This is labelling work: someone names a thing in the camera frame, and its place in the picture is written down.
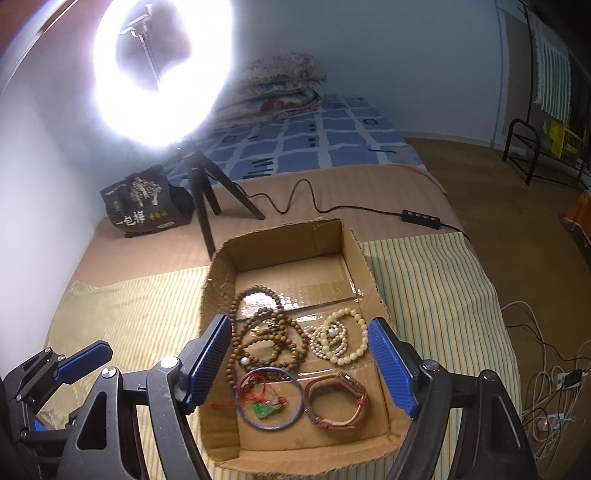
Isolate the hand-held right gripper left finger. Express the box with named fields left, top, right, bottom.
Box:
left=60, top=315, right=233, bottom=480

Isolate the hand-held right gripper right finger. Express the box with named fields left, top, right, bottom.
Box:
left=368, top=316, right=539, bottom=480

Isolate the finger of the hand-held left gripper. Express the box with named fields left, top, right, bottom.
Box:
left=2, top=340, right=113, bottom=407
left=21, top=415, right=68, bottom=446

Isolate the pale yellow bead bracelet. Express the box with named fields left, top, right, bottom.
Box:
left=314, top=308, right=372, bottom=367

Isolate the white pearl bracelet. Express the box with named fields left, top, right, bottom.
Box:
left=302, top=323, right=347, bottom=358

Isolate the green jade pendant red cord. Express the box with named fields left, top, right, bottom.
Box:
left=210, top=373, right=287, bottom=421

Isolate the thin blue bangle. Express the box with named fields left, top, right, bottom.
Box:
left=235, top=368, right=303, bottom=432

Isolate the cardboard box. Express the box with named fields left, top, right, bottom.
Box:
left=198, top=218, right=414, bottom=476

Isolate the striped yellow mat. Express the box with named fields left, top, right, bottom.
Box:
left=44, top=231, right=522, bottom=480

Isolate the black tripod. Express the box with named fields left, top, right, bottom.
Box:
left=178, top=143, right=266, bottom=259

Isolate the black printed bag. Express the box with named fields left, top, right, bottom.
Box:
left=100, top=164, right=195, bottom=238

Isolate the white power strip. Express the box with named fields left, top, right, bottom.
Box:
left=554, top=369, right=591, bottom=391

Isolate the tan bed sheet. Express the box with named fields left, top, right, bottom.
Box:
left=74, top=161, right=467, bottom=289

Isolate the blue checkered blanket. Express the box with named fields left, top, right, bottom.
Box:
left=164, top=92, right=423, bottom=183

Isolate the orange cloth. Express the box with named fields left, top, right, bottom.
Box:
left=561, top=189, right=591, bottom=252

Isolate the black metal rack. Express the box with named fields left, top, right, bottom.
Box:
left=503, top=117, right=591, bottom=185

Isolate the floral pillow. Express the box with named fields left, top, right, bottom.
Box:
left=240, top=53, right=328, bottom=88
left=213, top=83, right=324, bottom=124

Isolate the yellow bag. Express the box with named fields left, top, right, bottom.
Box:
left=549, top=120, right=583, bottom=163

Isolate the striped hanging cloth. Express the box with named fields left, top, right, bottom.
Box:
left=531, top=14, right=574, bottom=121

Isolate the brown wooden bead necklace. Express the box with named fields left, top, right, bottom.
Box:
left=225, top=285, right=310, bottom=384

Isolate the tangle of white cables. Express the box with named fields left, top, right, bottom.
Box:
left=501, top=300, right=591, bottom=462

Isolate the black inline cable controller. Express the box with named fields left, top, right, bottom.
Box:
left=401, top=209, right=443, bottom=228

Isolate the black power cable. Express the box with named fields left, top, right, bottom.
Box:
left=240, top=179, right=474, bottom=243

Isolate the ring light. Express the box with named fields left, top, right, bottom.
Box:
left=93, top=0, right=234, bottom=148

